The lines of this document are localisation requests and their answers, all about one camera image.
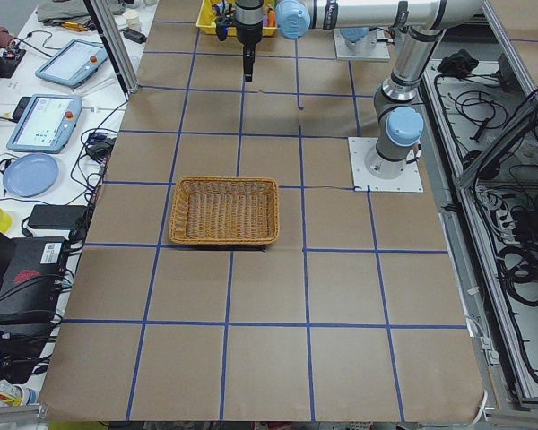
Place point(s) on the teach pendant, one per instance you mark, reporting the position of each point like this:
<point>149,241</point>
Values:
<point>73,64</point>
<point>46,124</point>

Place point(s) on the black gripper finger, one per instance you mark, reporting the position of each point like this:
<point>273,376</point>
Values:
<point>249,57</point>

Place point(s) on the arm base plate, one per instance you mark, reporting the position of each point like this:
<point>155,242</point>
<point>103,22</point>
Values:
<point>371,173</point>
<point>361,44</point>

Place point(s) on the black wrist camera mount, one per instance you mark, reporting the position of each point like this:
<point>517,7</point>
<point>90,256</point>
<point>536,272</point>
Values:
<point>224,18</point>

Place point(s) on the brown wicker basket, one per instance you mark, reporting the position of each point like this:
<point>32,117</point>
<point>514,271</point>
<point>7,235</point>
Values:
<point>214,210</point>

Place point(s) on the black cloth bundle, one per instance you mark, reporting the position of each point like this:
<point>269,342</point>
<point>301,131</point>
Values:
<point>459,65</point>

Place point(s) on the lower teach pendant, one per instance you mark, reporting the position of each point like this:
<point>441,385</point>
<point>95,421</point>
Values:
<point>46,124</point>

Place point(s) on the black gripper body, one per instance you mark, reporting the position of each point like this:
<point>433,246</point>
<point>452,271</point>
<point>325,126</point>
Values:
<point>248,33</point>

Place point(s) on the black power adapter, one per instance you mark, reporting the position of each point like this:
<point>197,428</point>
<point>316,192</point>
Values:
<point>52,217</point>

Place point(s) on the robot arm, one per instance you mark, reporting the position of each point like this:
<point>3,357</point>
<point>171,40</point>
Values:
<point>425,23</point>

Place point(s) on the blue plate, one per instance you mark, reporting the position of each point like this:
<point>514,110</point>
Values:
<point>30,175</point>

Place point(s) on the upper teach pendant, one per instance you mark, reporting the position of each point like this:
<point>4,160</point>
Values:
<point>73,64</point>

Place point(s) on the yellow woven tray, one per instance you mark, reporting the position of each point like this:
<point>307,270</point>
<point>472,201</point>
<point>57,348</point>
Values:
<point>205,20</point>

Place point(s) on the aluminium frame post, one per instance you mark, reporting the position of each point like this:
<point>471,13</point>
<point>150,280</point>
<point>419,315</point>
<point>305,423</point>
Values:
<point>112,40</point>

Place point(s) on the black computer box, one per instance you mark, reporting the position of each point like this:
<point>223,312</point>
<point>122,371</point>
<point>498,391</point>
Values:
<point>32,271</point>

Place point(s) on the orange toy carrot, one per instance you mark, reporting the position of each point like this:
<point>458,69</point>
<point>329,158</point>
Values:
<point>271,20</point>

